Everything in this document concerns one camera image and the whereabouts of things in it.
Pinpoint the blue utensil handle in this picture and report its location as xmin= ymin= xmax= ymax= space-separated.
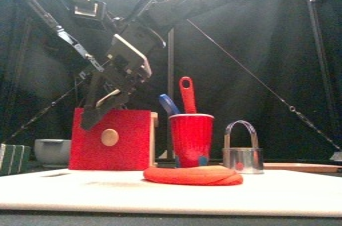
xmin=157 ymin=93 xmax=181 ymax=117

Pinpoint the grey bowl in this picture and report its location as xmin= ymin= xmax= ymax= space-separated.
xmin=33 ymin=138 xmax=71 ymax=166

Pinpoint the green striped box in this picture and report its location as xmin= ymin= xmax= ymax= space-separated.
xmin=0 ymin=143 xmax=31 ymax=176

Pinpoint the red utensil handle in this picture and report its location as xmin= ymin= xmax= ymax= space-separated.
xmin=177 ymin=76 xmax=197 ymax=115

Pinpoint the white cutting board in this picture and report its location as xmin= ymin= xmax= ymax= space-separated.
xmin=0 ymin=168 xmax=342 ymax=218

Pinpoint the flat red dough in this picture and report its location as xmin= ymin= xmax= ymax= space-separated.
xmin=142 ymin=165 xmax=244 ymax=186

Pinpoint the thin diagonal brace rod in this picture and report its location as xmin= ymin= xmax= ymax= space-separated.
xmin=0 ymin=83 xmax=85 ymax=143
xmin=185 ymin=19 xmax=342 ymax=152

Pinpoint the vertical metal frame pole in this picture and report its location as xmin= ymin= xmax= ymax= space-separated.
xmin=165 ymin=0 xmax=176 ymax=161

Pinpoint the dark side frame pole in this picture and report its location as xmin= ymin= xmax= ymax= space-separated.
xmin=304 ymin=0 xmax=335 ymax=144

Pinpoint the red plastic cup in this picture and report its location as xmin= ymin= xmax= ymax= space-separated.
xmin=168 ymin=113 xmax=214 ymax=169

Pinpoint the black diagonal frame strut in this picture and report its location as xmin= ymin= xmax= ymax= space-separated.
xmin=0 ymin=0 xmax=105 ymax=73

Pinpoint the red wooden drawer box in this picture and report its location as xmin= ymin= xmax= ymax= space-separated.
xmin=67 ymin=107 xmax=160 ymax=172

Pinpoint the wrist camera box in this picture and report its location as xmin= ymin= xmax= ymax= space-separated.
xmin=58 ymin=0 xmax=109 ymax=22

